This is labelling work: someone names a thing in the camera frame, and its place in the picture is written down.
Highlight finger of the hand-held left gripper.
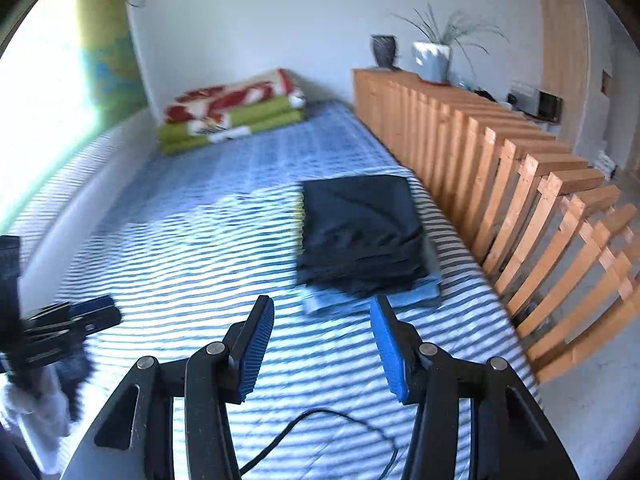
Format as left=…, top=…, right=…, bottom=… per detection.
left=22, top=296, right=122, bottom=361

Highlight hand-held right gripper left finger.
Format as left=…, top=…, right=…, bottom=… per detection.
left=60, top=295, right=276, bottom=480

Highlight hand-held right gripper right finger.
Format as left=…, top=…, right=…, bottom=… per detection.
left=369, top=295, right=581, bottom=480

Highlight black pants with yellow stripe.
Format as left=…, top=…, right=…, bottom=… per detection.
left=296, top=175, right=431, bottom=298

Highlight folded light blue jeans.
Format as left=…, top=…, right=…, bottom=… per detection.
left=301, top=240, right=443, bottom=317

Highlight blue white striped quilt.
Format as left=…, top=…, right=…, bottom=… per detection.
left=0, top=160, right=541, bottom=480

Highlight blue checked bed sheet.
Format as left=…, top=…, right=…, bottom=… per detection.
left=135, top=100, right=416, bottom=201

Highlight folded red cream blanket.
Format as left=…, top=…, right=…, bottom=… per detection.
left=164, top=67, right=307, bottom=123

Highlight white object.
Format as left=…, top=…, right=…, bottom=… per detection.
left=592, top=149, right=618, bottom=181

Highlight white box device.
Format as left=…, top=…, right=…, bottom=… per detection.
left=509, top=79, right=540, bottom=111

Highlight potted plant in white pot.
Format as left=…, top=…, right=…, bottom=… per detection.
left=392, top=2, right=508, bottom=85

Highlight black box appliance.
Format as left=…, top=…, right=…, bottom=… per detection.
left=536, top=89, right=564, bottom=123

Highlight dark ceramic vase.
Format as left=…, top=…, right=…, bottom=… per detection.
left=370, top=34, right=401, bottom=70

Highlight wooden door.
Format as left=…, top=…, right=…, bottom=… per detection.
left=535, top=0, right=591, bottom=146

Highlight black cable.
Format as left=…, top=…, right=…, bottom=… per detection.
left=239, top=409, right=401, bottom=480

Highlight wooden slatted rail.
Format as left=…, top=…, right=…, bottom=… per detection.
left=352, top=67, right=640, bottom=386

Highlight landscape wall poster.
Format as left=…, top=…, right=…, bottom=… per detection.
left=65, top=0, right=148, bottom=126

